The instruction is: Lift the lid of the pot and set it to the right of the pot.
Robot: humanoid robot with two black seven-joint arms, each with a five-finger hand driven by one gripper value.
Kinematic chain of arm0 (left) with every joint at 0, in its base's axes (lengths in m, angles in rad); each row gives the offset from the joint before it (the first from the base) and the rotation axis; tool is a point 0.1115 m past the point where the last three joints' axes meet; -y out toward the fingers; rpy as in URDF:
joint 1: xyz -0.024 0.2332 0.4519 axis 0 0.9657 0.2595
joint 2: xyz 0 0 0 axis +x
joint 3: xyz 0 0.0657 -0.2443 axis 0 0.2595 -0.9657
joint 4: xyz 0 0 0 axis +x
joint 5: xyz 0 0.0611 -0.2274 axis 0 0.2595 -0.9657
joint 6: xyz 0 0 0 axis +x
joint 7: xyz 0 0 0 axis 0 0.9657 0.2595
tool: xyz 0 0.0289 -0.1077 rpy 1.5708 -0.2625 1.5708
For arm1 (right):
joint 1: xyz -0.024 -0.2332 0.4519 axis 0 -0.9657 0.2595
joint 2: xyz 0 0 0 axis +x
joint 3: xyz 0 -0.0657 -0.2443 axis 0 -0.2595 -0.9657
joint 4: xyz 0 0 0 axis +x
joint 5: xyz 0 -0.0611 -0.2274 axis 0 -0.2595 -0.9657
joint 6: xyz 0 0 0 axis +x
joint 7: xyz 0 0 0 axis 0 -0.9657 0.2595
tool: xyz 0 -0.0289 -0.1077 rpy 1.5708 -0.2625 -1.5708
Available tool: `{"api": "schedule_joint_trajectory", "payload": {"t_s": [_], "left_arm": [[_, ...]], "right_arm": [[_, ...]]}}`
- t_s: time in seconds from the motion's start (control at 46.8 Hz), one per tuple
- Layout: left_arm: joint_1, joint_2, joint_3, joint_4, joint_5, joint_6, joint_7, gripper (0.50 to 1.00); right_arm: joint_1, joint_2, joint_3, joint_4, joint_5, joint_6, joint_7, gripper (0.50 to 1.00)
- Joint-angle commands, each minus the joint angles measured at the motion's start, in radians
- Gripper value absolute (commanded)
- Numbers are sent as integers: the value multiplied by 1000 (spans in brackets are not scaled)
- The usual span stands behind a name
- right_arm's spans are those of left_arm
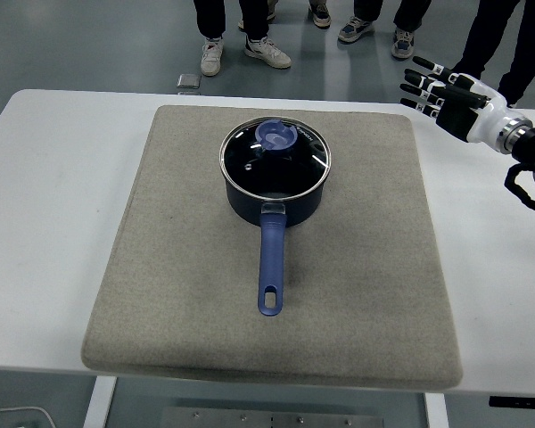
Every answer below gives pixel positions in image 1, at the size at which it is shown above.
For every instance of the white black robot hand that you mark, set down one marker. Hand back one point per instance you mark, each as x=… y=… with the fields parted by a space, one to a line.
x=483 y=116

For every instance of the glass pot lid blue knob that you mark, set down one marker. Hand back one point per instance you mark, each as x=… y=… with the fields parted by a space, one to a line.
x=276 y=138

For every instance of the person in black trousers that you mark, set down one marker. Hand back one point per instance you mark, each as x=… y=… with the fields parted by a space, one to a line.
x=486 y=35

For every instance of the person in grey blue sneakers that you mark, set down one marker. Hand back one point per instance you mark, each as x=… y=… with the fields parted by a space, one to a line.
x=354 y=29

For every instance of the person in tan trousers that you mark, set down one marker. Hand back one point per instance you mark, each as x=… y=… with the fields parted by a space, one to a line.
x=319 y=12

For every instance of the person in white sneakers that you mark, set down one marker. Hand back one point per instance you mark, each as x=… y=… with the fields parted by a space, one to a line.
x=211 y=53

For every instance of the black table control panel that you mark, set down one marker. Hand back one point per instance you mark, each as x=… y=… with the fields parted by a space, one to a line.
x=521 y=401

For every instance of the metal floor socket cover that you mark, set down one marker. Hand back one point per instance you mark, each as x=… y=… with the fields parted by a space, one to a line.
x=188 y=80

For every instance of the white table leg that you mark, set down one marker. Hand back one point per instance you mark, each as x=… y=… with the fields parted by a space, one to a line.
x=99 y=403
x=436 y=412

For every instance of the grey fabric mat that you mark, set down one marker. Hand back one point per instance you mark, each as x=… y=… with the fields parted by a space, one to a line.
x=205 y=276

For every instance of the grey metal plate with screws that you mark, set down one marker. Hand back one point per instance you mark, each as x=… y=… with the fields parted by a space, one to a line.
x=272 y=419

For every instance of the white curved object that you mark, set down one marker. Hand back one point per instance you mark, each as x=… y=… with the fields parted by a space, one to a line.
x=13 y=417

